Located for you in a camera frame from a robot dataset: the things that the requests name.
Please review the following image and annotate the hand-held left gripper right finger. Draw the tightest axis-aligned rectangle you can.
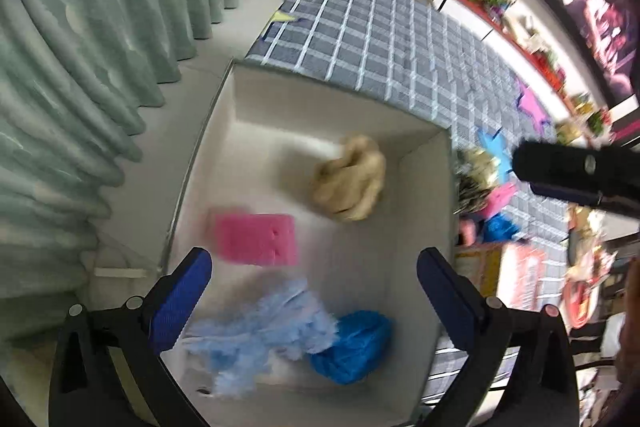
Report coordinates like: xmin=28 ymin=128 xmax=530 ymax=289
xmin=416 ymin=247 xmax=581 ymax=427

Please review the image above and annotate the leopard print scrunchie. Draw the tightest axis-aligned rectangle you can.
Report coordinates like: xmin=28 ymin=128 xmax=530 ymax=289
xmin=456 ymin=147 xmax=506 ymax=214

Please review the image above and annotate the tan knit sock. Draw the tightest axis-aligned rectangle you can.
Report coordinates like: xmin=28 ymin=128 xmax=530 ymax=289
xmin=312 ymin=135 xmax=387 ymax=222

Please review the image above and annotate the wall screen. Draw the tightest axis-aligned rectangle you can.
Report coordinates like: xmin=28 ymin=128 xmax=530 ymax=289
xmin=517 ymin=0 xmax=640 ymax=108

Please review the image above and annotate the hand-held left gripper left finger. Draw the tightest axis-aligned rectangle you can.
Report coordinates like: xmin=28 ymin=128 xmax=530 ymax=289
xmin=48 ymin=247 xmax=213 ymax=427

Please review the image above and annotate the red-topped low cabinet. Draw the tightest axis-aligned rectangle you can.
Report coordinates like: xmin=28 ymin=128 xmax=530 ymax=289
xmin=435 ymin=0 xmax=616 ymax=132

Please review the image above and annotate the white cardboard box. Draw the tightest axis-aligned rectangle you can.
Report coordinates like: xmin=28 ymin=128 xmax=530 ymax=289
xmin=159 ymin=59 xmax=458 ymax=427

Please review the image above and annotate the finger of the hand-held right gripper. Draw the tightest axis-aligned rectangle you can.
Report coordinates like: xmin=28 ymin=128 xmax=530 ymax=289
xmin=511 ymin=141 xmax=640 ymax=196
xmin=530 ymin=181 xmax=640 ymax=220

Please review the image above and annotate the red tissue box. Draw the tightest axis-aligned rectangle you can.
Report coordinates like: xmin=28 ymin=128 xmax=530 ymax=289
xmin=455 ymin=241 xmax=548 ymax=313

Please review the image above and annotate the green curtain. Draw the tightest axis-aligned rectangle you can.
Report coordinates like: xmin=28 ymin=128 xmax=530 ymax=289
xmin=0 ymin=0 xmax=283 ymax=343

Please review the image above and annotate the grey checked blanket with stars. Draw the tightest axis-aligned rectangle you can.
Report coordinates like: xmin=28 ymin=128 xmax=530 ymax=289
xmin=245 ymin=0 xmax=571 ymax=408

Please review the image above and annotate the pile of assorted goods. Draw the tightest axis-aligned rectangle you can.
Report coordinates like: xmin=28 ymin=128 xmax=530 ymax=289
xmin=555 ymin=107 xmax=640 ymax=333

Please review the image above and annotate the pink sponge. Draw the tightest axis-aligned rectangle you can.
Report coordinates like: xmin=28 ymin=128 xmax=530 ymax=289
xmin=482 ymin=181 xmax=518 ymax=220
xmin=210 ymin=209 xmax=300 ymax=267

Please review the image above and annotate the light blue fluffy cloth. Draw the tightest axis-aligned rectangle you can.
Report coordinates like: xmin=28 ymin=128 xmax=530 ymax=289
xmin=182 ymin=274 xmax=341 ymax=398

